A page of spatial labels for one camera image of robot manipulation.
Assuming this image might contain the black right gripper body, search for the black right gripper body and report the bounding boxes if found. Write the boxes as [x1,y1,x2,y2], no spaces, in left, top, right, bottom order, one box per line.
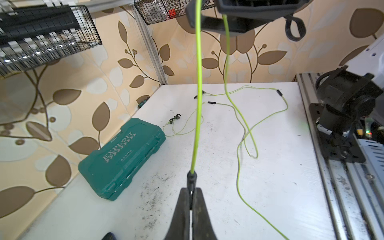
[186,1,310,41]

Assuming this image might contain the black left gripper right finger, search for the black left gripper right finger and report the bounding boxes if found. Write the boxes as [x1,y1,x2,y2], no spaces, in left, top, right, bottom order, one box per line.
[192,188,217,240]

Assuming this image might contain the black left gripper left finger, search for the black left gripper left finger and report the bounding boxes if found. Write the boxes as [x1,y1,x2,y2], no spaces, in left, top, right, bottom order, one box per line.
[165,188,190,240]

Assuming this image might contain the green wired earphones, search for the green wired earphones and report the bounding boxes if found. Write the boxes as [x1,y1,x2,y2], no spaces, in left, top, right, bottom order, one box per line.
[193,13,290,240]
[163,0,290,193]

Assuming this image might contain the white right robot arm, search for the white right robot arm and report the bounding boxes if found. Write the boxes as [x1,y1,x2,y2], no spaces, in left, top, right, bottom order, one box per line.
[186,1,384,163]

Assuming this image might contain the red item in right basket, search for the red item in right basket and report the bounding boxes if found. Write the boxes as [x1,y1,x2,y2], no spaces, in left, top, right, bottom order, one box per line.
[168,9,177,19]

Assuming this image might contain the green plastic tool case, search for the green plastic tool case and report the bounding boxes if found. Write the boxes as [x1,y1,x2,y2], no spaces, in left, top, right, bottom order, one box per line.
[78,118,166,201]

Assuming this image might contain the socket wrench set in basket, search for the socket wrench set in basket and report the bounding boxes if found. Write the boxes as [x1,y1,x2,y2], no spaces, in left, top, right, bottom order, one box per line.
[0,8,82,58]

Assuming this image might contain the black wire basket right wall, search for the black wire basket right wall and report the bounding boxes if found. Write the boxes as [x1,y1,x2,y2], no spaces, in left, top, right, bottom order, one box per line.
[134,0,217,26]

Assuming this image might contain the black wire basket wall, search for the black wire basket wall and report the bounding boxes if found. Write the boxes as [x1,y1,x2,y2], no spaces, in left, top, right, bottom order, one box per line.
[1,6,102,79]
[134,0,217,26]

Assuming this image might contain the aluminium frame post right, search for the aluminium frame post right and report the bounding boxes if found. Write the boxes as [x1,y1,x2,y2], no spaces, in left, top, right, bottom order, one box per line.
[132,5,168,85]

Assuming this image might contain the small green screwdriver at wall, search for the small green screwdriver at wall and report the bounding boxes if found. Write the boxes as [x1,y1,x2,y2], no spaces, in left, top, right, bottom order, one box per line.
[138,97,150,109]

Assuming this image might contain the aluminium frame crossbar back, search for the aluminium frame crossbar back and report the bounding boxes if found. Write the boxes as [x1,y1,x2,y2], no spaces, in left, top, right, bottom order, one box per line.
[0,0,136,13]

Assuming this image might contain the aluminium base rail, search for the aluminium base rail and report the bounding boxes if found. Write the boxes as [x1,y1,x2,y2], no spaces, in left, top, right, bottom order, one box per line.
[295,73,384,240]

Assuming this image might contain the black wire basket back wall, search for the black wire basket back wall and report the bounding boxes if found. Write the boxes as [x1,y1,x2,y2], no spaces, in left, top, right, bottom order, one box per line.
[1,6,102,79]

